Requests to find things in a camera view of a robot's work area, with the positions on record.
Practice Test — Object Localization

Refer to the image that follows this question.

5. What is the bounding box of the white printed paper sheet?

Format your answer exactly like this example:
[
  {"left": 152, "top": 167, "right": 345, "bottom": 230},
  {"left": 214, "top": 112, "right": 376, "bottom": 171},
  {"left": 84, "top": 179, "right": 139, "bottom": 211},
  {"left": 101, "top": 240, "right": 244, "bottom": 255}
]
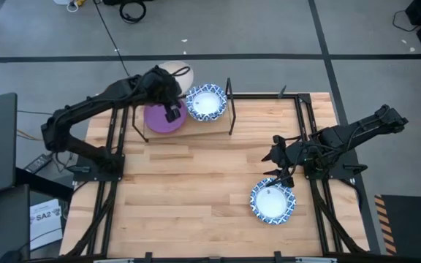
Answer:
[{"left": 29, "top": 198, "right": 64, "bottom": 251}]

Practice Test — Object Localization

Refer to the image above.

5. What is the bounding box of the black floor beam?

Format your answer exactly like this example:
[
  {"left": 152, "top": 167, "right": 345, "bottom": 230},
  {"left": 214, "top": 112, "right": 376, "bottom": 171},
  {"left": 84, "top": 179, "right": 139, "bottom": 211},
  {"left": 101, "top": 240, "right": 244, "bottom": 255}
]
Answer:
[{"left": 15, "top": 167, "right": 75, "bottom": 201}]

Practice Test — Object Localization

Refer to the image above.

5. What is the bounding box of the thin black cable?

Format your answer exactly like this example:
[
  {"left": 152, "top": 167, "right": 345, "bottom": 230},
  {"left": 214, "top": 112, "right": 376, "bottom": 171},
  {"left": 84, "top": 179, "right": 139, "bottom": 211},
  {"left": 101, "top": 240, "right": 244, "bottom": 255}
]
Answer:
[{"left": 392, "top": 9, "right": 420, "bottom": 33}]

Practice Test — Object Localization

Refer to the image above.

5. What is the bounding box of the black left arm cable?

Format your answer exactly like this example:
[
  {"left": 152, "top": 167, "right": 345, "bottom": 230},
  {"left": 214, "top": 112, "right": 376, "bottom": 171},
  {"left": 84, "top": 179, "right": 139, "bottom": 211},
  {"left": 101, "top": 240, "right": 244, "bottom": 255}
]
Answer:
[{"left": 172, "top": 64, "right": 192, "bottom": 78}]

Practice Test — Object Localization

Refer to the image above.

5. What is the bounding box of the grey cable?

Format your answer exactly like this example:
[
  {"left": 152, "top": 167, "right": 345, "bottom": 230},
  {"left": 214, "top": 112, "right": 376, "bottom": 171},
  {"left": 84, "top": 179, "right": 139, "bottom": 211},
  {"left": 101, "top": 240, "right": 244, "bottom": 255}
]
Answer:
[{"left": 15, "top": 109, "right": 56, "bottom": 117}]

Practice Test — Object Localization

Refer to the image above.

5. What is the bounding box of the black mat with hazard stripes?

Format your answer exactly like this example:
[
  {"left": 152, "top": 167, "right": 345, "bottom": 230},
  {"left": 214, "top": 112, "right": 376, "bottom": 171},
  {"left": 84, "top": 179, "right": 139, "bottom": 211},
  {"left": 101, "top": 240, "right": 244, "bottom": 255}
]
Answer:
[{"left": 373, "top": 194, "right": 421, "bottom": 256}]

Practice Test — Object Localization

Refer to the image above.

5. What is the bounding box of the long black floor cable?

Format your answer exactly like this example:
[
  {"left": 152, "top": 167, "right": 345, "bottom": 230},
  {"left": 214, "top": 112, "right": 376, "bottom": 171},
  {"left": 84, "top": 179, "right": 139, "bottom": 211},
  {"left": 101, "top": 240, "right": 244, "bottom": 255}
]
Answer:
[{"left": 92, "top": 0, "right": 131, "bottom": 77}]

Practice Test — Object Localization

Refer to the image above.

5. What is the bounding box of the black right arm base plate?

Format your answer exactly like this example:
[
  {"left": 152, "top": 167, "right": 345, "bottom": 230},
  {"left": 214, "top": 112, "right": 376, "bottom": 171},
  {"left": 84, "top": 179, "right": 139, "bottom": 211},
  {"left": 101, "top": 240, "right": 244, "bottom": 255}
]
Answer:
[{"left": 300, "top": 150, "right": 368, "bottom": 180}]

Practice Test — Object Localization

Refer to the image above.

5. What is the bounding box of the yellow cable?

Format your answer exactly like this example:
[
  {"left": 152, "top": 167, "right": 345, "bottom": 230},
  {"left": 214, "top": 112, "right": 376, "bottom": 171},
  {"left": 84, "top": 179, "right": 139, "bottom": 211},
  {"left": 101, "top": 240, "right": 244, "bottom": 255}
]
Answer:
[{"left": 15, "top": 128, "right": 38, "bottom": 142}]

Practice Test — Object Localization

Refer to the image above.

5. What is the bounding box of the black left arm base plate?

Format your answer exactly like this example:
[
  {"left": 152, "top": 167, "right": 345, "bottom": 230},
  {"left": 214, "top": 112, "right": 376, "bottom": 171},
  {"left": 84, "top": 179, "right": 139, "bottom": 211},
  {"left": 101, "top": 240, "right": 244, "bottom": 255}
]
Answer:
[{"left": 66, "top": 153, "right": 126, "bottom": 183}]

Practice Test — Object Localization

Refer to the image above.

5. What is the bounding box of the purple plastic plate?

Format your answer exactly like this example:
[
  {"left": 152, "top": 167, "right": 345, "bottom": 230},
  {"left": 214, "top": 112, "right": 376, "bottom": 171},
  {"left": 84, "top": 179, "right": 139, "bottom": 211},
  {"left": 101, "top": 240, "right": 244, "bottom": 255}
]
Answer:
[{"left": 143, "top": 102, "right": 189, "bottom": 134}]

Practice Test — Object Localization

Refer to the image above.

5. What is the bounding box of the black metal table frame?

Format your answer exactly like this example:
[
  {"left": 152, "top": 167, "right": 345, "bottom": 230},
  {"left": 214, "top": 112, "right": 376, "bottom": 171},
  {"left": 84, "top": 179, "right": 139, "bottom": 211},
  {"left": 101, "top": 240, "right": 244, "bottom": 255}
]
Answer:
[{"left": 64, "top": 85, "right": 371, "bottom": 263}]

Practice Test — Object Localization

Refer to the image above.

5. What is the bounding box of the beige plastic plate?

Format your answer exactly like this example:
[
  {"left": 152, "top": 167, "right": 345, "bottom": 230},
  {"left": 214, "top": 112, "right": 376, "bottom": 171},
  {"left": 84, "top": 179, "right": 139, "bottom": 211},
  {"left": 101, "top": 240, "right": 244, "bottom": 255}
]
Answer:
[{"left": 158, "top": 60, "right": 195, "bottom": 96}]

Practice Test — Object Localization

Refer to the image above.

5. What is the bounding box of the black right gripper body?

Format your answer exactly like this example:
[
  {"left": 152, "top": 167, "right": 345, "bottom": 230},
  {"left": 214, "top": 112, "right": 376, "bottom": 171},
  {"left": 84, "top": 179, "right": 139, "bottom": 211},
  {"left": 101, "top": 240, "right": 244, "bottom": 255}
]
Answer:
[{"left": 273, "top": 134, "right": 305, "bottom": 188}]

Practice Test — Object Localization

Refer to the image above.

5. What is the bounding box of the blue patterned paper plate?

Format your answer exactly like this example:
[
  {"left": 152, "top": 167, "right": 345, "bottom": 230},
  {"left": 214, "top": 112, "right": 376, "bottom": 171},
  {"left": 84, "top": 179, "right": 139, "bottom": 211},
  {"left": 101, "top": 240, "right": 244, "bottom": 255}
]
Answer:
[
  {"left": 184, "top": 83, "right": 229, "bottom": 123},
  {"left": 249, "top": 178, "right": 297, "bottom": 225}
]

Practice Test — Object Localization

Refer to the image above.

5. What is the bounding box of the dark grey cabinet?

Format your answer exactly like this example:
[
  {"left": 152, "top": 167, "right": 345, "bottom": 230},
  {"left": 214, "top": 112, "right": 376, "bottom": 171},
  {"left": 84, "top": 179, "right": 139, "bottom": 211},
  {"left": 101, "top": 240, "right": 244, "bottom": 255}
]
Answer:
[{"left": 0, "top": 183, "right": 31, "bottom": 263}]

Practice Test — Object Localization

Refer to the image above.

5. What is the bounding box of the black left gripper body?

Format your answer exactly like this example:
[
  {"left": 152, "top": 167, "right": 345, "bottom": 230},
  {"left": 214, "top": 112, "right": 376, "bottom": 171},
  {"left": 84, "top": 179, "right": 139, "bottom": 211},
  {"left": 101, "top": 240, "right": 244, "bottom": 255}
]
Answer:
[{"left": 146, "top": 65, "right": 182, "bottom": 123}]

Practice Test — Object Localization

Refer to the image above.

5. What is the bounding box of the coiled black cable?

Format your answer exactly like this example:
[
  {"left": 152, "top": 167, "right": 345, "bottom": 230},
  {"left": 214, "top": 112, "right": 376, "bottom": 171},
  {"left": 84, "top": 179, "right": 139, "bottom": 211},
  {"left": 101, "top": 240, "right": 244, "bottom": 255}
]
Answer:
[{"left": 118, "top": 0, "right": 148, "bottom": 25}]

